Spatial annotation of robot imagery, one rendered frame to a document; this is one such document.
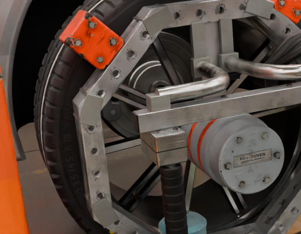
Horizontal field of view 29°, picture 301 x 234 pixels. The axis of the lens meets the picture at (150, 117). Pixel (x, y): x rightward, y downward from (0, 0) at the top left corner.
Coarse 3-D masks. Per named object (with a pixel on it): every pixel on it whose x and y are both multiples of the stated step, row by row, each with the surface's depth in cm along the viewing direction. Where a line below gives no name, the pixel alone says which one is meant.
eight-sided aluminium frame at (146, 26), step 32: (192, 0) 112; (224, 0) 109; (256, 0) 111; (128, 32) 109; (288, 32) 115; (128, 64) 106; (96, 96) 106; (96, 128) 107; (96, 160) 109; (96, 192) 110; (288, 192) 128; (128, 224) 114; (256, 224) 128; (288, 224) 125
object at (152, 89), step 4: (156, 80) 160; (160, 80) 160; (152, 84) 159; (156, 84) 159; (160, 84) 159; (164, 84) 160; (168, 84) 160; (152, 88) 159; (148, 92) 160; (152, 92) 159
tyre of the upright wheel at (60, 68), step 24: (96, 0) 122; (120, 0) 112; (144, 0) 113; (168, 0) 114; (120, 24) 113; (48, 48) 130; (48, 72) 121; (72, 72) 112; (48, 96) 114; (72, 96) 113; (48, 120) 114; (72, 120) 114; (48, 144) 114; (72, 144) 115; (48, 168) 120; (72, 168) 116; (72, 192) 118; (72, 216) 120
